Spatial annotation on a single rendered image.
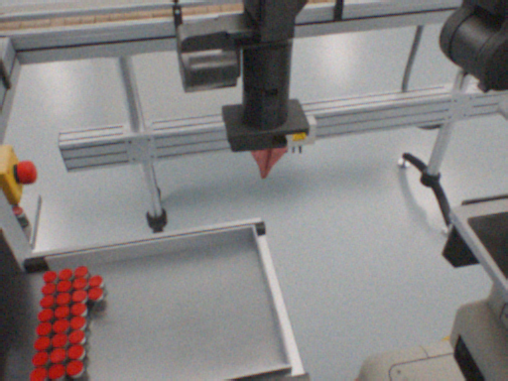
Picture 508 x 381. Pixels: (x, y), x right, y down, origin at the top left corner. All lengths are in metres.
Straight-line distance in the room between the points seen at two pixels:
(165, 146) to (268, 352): 1.09
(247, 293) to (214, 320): 0.07
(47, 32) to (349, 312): 1.30
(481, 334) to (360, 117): 1.06
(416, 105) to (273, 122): 1.32
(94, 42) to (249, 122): 0.93
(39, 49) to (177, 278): 0.87
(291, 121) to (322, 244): 1.44
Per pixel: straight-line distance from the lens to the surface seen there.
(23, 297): 0.89
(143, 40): 1.48
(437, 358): 1.51
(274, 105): 0.59
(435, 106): 1.93
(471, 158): 2.60
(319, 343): 1.78
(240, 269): 0.83
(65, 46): 1.50
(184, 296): 0.81
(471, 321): 0.95
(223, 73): 0.55
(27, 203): 1.03
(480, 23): 0.70
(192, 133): 1.70
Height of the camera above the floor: 1.55
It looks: 44 degrees down
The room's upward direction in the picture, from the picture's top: straight up
